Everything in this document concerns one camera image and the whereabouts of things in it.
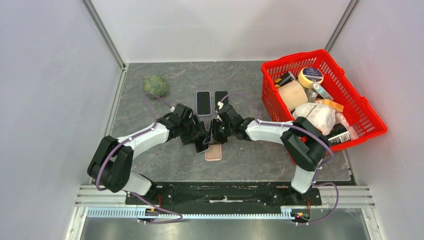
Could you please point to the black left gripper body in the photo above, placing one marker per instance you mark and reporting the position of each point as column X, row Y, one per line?
column 189, row 131

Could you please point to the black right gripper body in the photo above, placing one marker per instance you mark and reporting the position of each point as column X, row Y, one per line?
column 225, row 130

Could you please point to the black smartphone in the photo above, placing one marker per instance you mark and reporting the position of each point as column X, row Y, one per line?
column 203, row 102
column 218, row 96
column 202, row 143

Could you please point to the pink phone case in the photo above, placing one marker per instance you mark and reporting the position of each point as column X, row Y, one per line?
column 213, row 153

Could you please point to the lilac phone case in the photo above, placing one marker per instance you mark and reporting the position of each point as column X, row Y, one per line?
column 197, row 112

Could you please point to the red plastic basket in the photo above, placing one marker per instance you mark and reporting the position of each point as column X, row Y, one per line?
column 357, row 110

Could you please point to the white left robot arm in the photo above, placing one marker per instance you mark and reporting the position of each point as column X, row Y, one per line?
column 111, row 165

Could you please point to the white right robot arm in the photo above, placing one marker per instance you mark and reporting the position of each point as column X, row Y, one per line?
column 305, row 144

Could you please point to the green felt ball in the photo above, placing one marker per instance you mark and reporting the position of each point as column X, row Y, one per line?
column 156, row 85

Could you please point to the black yellow tool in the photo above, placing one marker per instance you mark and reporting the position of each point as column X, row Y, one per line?
column 284, row 79

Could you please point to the yellow masking tape roll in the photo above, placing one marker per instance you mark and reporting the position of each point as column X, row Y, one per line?
column 310, row 75

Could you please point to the white wrapped package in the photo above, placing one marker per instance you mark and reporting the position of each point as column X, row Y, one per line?
column 320, row 116

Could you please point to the teal white small packet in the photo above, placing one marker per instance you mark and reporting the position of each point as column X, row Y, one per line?
column 321, row 91

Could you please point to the orange small box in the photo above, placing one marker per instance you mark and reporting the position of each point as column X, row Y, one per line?
column 336, row 106

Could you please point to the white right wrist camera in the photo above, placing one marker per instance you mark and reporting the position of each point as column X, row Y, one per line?
column 219, row 106

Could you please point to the black mounting base plate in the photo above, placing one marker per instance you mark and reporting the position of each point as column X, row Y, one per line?
column 230, row 197

